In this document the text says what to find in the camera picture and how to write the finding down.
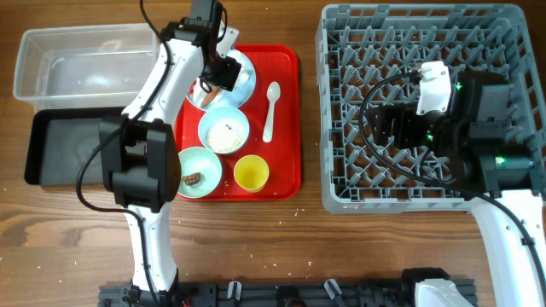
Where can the grey dishwasher rack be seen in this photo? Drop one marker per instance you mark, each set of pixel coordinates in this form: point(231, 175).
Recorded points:
point(359, 45)

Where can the light blue plate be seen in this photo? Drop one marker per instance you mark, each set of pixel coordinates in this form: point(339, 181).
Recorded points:
point(243, 90)

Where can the clear plastic bin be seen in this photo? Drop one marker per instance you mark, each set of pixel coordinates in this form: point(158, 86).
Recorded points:
point(84, 66)

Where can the white rice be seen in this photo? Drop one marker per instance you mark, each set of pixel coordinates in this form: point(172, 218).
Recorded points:
point(223, 138)

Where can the black waste tray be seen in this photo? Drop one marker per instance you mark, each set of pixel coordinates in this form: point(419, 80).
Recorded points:
point(60, 142)

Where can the brown sweet potato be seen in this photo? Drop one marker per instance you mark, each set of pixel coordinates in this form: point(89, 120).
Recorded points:
point(210, 96)

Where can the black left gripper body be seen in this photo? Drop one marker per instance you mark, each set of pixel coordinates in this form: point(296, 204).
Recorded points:
point(222, 72)

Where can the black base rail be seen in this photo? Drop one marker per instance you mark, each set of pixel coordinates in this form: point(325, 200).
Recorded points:
point(388, 292)

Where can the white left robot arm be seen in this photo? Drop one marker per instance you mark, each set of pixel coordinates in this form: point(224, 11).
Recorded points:
point(140, 163)

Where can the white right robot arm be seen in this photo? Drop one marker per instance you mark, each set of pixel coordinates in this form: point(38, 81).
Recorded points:
point(465, 119)

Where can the brown food lump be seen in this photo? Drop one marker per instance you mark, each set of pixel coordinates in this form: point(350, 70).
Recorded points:
point(191, 179)

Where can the light blue bowl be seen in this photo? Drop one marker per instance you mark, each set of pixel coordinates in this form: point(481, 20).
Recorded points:
point(226, 115)

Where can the red plastic tray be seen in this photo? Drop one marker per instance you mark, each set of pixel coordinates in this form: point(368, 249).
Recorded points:
point(272, 63)

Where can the white plastic spoon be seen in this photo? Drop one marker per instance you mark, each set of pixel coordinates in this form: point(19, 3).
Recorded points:
point(273, 94)

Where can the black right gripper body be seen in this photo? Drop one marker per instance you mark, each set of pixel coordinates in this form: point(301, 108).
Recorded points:
point(413, 130)

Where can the green bowl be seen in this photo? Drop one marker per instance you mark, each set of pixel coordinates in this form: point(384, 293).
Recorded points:
point(205, 162)

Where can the yellow plastic cup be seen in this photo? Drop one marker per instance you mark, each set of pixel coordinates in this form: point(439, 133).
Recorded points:
point(251, 172)

